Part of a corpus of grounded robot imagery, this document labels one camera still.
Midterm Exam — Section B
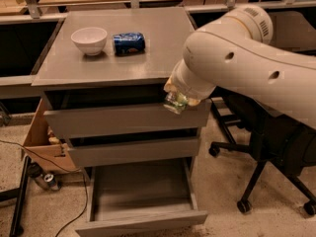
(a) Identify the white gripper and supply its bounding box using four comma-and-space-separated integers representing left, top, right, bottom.
164, 60, 215, 107

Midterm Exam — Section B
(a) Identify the green soda can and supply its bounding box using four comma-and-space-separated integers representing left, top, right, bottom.
164, 92, 189, 115

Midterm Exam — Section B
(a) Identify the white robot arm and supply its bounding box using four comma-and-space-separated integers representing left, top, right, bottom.
164, 4, 316, 128

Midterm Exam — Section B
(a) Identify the blue soda can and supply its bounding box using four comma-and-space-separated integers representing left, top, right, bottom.
113, 33, 145, 55

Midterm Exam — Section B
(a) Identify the grey drawer cabinet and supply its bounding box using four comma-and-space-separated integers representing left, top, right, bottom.
32, 6, 217, 170

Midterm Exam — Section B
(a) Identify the grey middle drawer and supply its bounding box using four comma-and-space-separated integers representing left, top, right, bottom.
69, 136, 199, 167

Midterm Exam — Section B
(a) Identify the grey drawer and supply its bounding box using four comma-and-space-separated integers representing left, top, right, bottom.
44, 100, 210, 138
76, 158, 207, 237
69, 136, 199, 167

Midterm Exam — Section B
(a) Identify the grey bottom drawer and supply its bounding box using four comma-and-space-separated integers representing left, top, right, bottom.
76, 158, 207, 237

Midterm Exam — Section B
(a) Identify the grey top drawer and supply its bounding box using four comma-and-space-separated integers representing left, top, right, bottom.
44, 100, 210, 138

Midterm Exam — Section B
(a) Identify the small can on floor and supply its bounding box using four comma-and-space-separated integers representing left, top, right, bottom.
43, 174, 60, 191

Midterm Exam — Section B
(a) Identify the black office chair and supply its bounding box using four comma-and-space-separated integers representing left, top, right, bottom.
208, 88, 316, 215

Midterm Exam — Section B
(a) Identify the white bowl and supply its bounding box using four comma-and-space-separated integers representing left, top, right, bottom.
71, 27, 108, 56

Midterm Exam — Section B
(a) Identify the bottle on floor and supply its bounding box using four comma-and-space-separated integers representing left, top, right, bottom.
27, 163, 48, 191

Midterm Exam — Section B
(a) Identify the black stand leg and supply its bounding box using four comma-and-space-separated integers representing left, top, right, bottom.
0, 156, 31, 237

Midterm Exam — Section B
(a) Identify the black floor cable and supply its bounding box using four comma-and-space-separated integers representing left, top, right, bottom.
0, 139, 89, 237

